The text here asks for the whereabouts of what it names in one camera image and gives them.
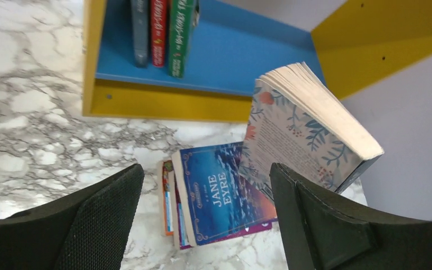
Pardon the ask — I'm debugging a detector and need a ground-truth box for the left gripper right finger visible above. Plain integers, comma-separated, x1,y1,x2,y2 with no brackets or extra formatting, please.
269,163,432,269

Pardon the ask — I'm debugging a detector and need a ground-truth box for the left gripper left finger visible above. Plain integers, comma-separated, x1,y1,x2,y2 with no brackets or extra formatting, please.
0,164,145,269

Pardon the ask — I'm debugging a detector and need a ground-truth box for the Jane Eyre blue book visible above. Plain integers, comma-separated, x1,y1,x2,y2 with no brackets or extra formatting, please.
168,142,277,249

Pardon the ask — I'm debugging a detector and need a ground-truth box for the Little Women floral book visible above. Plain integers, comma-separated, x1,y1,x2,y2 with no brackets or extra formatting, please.
238,62,384,199

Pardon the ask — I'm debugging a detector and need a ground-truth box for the Nineteen Eighty-Four dark book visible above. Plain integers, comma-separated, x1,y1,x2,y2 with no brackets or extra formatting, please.
130,0,150,68

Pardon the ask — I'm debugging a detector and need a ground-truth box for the red Treehouse book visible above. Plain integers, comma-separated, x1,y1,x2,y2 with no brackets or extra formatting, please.
150,0,168,68

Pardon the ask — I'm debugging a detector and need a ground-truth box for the green Treehouse book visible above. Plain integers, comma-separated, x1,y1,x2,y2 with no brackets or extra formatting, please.
168,0,200,78

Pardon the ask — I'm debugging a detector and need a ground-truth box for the purple paperback book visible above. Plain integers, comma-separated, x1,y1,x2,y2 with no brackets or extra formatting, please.
167,178,273,251

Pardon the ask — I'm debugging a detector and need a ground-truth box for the orange paperback book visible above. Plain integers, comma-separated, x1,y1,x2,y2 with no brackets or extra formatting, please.
156,160,173,236

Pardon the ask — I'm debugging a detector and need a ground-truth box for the colourful wooden bookshelf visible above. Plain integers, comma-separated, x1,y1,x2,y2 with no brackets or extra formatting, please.
83,1,432,124

